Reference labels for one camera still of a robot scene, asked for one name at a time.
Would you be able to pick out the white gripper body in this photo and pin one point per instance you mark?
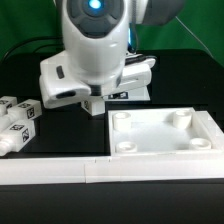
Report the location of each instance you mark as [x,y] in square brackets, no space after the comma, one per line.
[60,86]

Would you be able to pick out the white square tabletop part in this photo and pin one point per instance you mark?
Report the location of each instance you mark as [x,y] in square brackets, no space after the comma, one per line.
[163,131]

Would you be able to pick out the white sheet with tags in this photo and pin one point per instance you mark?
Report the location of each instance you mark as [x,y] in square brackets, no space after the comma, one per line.
[139,94]

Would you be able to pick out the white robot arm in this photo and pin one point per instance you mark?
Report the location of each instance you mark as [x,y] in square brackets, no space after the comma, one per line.
[95,61]

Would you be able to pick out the white U-shaped obstacle frame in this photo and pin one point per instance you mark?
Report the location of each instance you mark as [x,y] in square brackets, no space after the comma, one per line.
[111,168]

